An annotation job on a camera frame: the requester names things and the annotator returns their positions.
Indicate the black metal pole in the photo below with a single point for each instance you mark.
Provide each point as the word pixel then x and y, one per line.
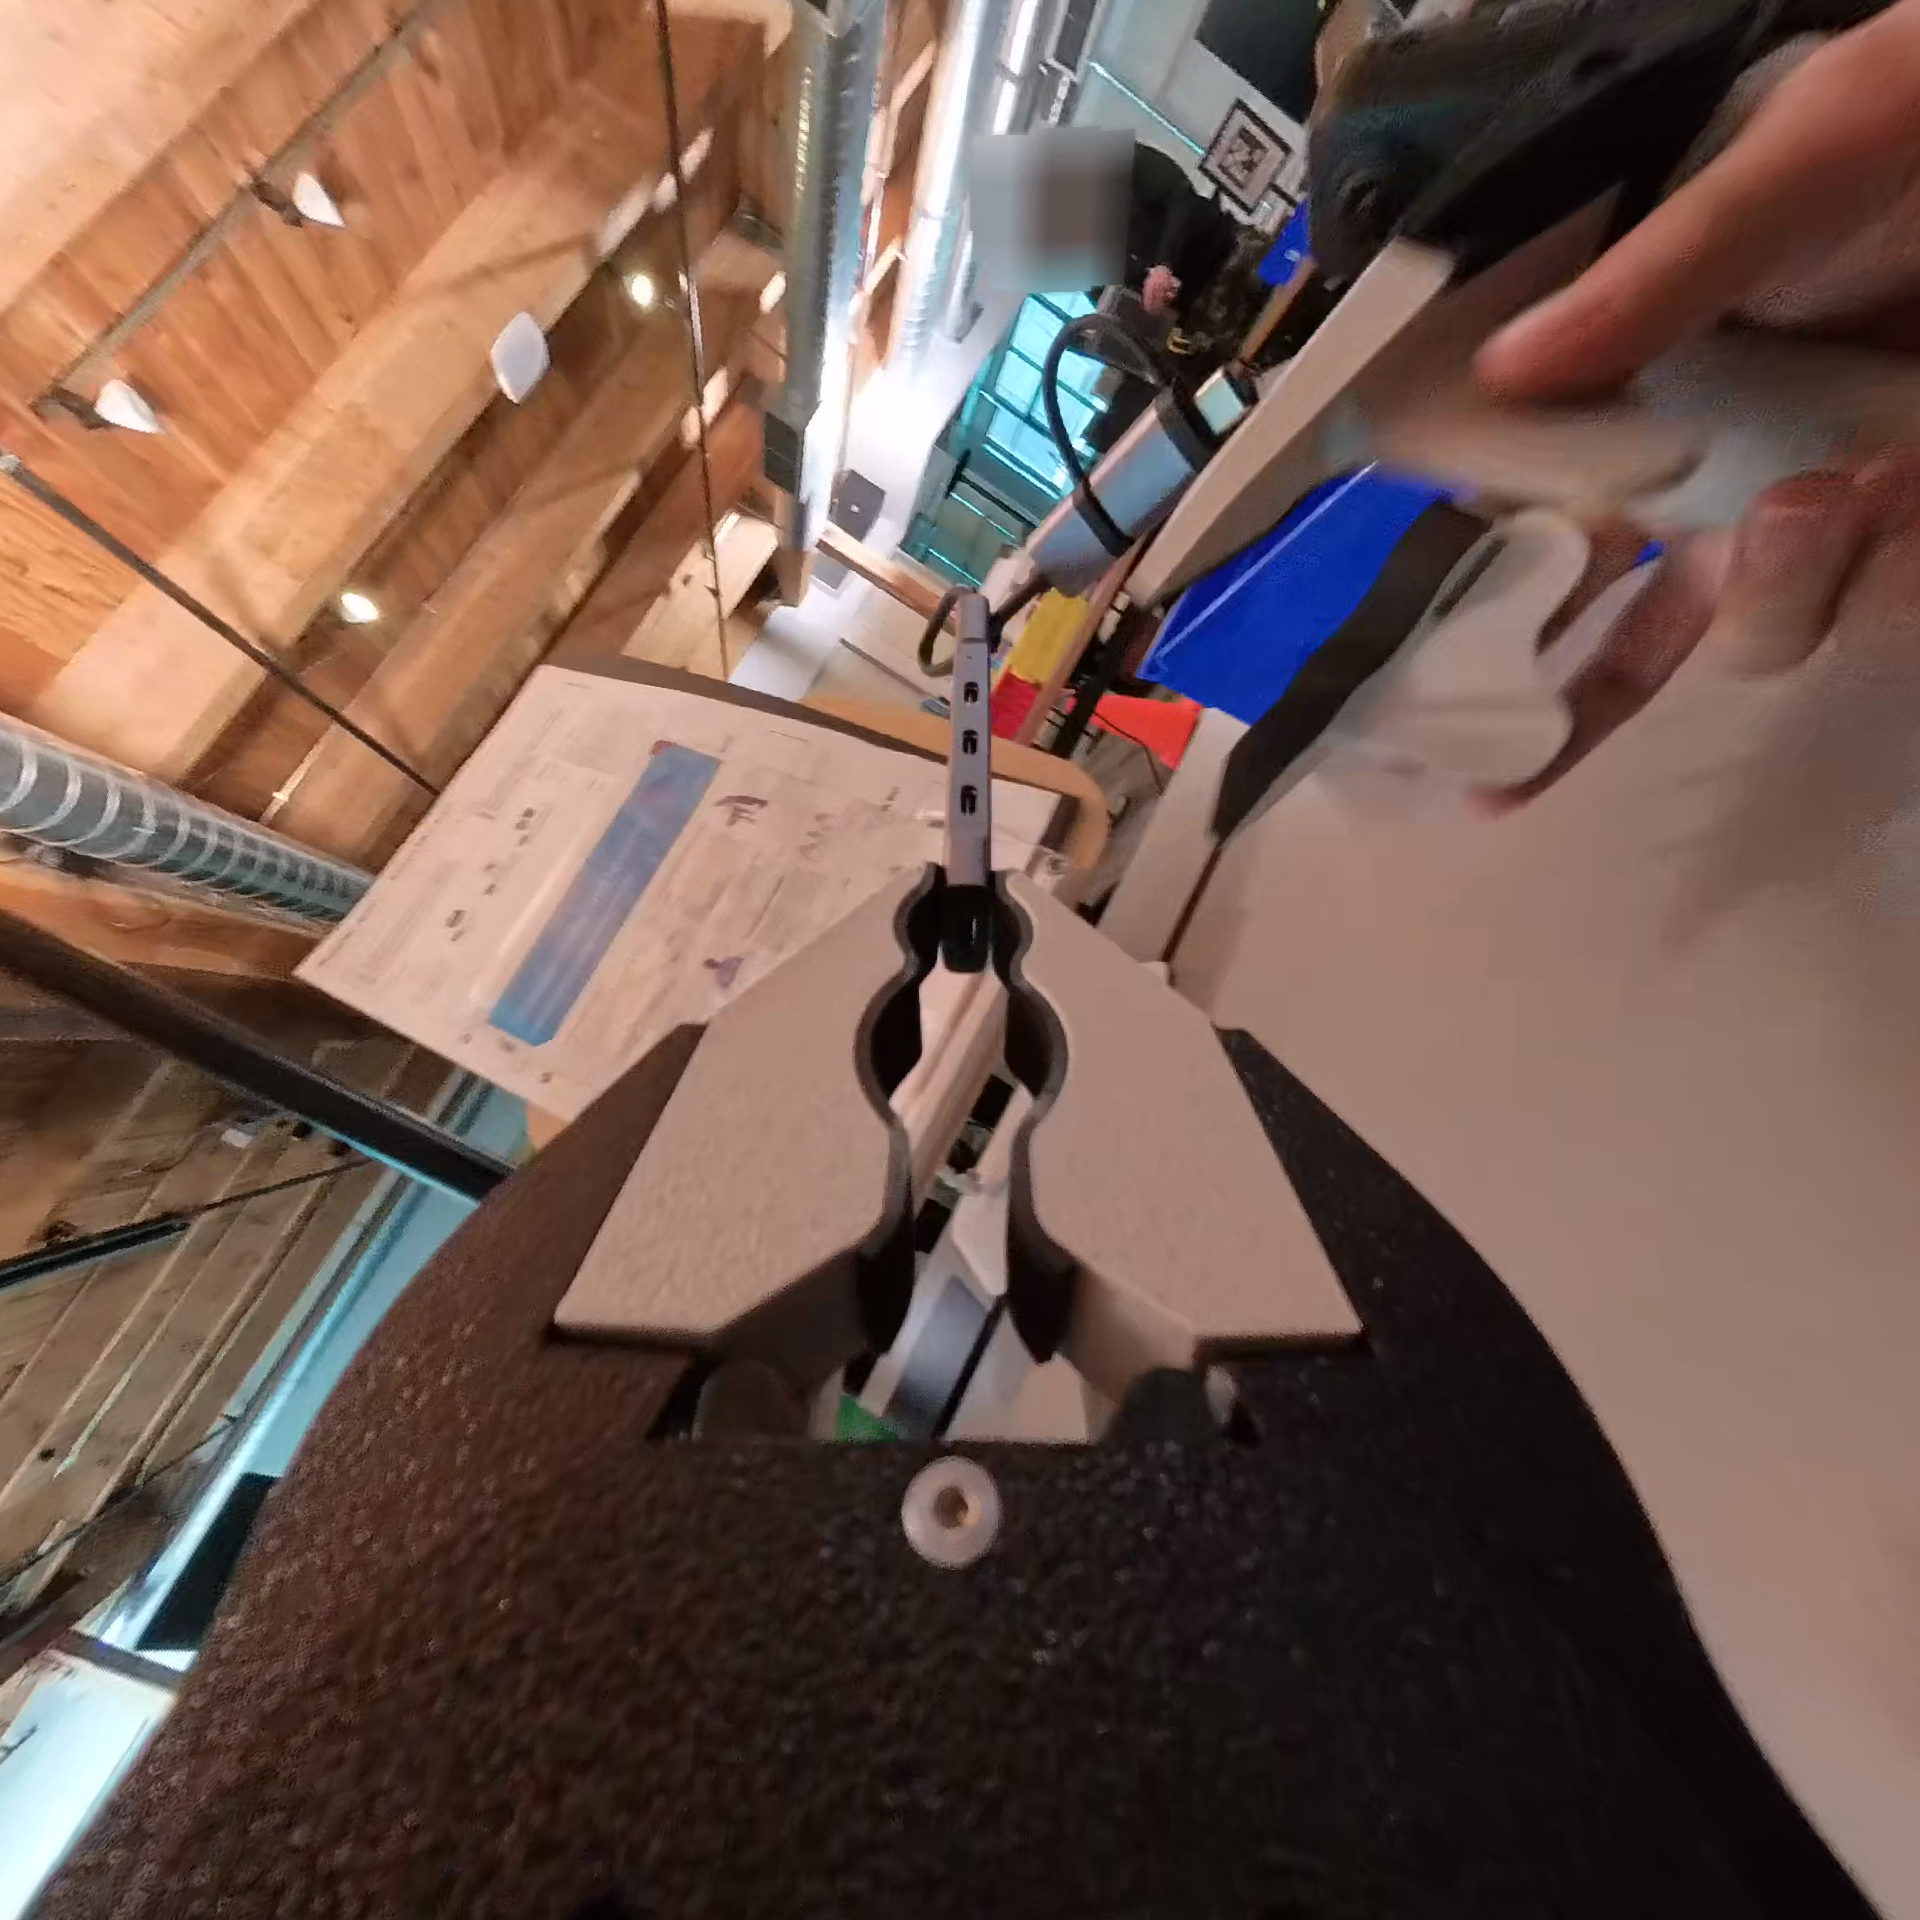
pixel 226 1046

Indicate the small blue plastic bin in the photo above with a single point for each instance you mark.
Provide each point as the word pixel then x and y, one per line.
pixel 1285 241

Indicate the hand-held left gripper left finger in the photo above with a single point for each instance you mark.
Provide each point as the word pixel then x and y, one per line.
pixel 734 1185

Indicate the wooden document stand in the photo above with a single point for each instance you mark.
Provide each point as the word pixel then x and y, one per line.
pixel 1072 795

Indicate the pale grey desk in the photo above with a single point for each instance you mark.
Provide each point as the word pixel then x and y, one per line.
pixel 1575 1125

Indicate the blue header exercise sheet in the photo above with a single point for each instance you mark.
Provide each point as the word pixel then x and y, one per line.
pixel 811 885

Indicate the silver ceiling duct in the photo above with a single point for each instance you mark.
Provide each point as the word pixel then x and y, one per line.
pixel 827 225
pixel 150 825
pixel 974 149

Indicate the white ceiling access point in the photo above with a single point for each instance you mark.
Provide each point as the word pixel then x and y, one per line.
pixel 517 357

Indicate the white track light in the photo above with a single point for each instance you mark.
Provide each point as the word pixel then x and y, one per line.
pixel 311 196
pixel 125 404

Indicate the white instruction sheet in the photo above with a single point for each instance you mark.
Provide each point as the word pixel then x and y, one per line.
pixel 406 930

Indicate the black wall speaker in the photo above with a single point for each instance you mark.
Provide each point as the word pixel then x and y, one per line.
pixel 859 504

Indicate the red plastic bin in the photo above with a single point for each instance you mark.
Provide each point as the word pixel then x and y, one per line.
pixel 1156 728

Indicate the person's right hand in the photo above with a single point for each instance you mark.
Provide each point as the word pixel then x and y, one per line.
pixel 1799 195

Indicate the yellow plastic bin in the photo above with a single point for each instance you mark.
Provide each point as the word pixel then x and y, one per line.
pixel 1051 628

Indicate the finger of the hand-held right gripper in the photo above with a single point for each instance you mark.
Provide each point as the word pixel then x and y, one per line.
pixel 1336 660
pixel 1320 388

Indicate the framed marker poster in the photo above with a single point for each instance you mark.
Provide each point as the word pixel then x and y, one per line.
pixel 1244 149

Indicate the grey USB hub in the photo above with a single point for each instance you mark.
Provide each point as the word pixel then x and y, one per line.
pixel 972 750

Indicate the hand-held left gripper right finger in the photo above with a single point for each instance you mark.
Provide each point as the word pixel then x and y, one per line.
pixel 1186 1185

